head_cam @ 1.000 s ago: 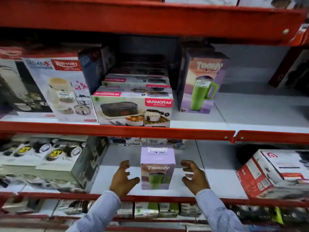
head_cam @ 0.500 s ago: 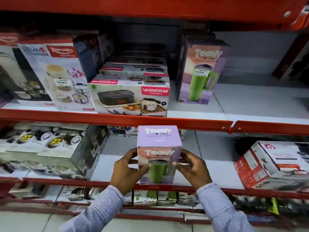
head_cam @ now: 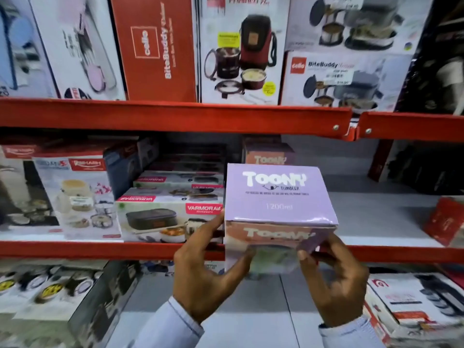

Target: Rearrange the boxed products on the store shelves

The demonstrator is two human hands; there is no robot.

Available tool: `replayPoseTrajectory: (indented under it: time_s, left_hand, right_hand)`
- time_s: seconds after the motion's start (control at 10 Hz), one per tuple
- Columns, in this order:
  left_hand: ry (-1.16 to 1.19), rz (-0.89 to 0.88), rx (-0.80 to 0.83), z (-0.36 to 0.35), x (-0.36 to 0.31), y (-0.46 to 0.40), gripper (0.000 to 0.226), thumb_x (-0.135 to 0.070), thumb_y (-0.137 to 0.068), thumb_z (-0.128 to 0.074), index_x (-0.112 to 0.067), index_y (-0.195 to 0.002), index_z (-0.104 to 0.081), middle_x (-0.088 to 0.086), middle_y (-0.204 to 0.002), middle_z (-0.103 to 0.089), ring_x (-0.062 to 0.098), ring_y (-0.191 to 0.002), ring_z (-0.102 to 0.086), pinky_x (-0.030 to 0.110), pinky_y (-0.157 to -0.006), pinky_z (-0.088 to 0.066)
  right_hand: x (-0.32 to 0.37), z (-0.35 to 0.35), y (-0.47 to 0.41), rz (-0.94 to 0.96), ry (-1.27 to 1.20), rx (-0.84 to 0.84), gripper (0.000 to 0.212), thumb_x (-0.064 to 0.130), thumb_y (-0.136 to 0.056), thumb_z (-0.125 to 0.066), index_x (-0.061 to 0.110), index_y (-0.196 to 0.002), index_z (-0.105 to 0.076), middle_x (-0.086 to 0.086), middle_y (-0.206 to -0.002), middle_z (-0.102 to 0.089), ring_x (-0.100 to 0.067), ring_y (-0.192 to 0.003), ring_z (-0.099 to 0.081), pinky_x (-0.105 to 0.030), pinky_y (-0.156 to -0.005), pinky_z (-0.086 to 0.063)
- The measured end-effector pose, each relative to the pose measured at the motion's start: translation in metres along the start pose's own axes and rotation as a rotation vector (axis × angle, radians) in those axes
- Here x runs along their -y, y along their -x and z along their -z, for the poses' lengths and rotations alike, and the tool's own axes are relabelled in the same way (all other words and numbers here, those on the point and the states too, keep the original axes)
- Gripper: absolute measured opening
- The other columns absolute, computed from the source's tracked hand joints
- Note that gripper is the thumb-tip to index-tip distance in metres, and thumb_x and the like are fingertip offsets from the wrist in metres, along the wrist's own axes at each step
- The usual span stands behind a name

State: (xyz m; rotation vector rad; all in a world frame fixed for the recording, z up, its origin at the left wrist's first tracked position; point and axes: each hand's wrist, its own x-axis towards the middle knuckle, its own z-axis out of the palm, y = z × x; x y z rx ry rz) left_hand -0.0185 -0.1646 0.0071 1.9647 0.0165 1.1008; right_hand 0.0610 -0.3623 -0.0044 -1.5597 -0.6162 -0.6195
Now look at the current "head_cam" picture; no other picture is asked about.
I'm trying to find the flat carton black lunch box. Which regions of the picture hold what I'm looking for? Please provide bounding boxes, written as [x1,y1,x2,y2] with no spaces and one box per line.
[133,170,225,189]

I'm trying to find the pink tumbler box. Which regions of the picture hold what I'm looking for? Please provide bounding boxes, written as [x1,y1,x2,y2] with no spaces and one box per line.
[242,137,296,166]

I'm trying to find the white carton maroon lunch bag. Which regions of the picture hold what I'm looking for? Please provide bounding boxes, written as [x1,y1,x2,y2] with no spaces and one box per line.
[196,0,291,106]

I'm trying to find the small red carton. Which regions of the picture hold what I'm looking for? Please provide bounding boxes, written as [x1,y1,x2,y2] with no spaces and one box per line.
[423,196,464,247]

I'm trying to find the person's right hand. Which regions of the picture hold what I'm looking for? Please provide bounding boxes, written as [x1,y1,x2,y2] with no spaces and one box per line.
[297,233,370,328]

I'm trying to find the red shelf upright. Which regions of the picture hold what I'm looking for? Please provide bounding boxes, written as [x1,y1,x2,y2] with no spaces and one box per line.
[367,139,394,182]

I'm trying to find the large carton black lunch box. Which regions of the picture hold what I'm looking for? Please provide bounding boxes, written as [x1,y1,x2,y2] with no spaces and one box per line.
[116,188,226,245]

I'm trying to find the white carton pink lunch box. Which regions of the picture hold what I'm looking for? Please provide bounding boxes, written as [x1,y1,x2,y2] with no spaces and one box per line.
[28,0,127,101]

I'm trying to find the white carton glass jars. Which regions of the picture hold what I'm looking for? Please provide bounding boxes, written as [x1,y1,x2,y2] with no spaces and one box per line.
[32,152,124,242]

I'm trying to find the white carton steel containers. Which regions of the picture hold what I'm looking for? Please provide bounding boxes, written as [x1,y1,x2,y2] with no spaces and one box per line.
[0,144,61,233]

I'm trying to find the person's right forearm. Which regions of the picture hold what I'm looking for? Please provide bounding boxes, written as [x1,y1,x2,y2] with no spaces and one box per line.
[318,315,385,348]

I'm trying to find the dark blue carton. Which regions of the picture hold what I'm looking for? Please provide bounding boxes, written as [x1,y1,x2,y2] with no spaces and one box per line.
[103,137,160,200]

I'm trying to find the lilac tumbler box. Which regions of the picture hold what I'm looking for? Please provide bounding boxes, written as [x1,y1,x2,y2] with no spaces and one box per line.
[224,162,340,276]

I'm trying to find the person's left hand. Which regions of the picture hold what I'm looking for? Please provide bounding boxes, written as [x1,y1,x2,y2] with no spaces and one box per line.
[173,210,256,325]

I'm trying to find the low red shelf beam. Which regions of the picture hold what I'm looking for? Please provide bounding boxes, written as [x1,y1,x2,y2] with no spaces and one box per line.
[0,240,464,266]

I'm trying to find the white carton grey lunch box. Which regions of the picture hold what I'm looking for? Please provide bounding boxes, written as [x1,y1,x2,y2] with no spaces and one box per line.
[281,51,414,113]
[284,0,435,55]

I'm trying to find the long red shelf beam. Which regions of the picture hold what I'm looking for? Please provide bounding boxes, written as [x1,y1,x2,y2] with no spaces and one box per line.
[0,97,353,140]

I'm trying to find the short red shelf beam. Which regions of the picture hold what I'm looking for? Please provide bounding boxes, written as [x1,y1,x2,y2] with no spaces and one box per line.
[356,111,464,144]

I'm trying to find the person's left forearm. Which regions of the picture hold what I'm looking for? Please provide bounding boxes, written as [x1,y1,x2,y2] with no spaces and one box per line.
[133,296,206,348]

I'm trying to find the grey carton steel bowls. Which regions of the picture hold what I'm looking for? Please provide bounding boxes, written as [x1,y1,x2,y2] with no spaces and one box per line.
[0,260,141,348]

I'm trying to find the blue lunch box carton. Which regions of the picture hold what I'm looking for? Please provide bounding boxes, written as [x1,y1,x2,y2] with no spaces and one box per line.
[0,0,59,99]

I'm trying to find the red lunch box carton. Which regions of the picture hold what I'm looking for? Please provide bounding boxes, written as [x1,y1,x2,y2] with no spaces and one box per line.
[110,0,198,103]

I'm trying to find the white carton dark cookware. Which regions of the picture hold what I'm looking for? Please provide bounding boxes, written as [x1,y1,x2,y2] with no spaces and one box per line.
[363,273,464,346]

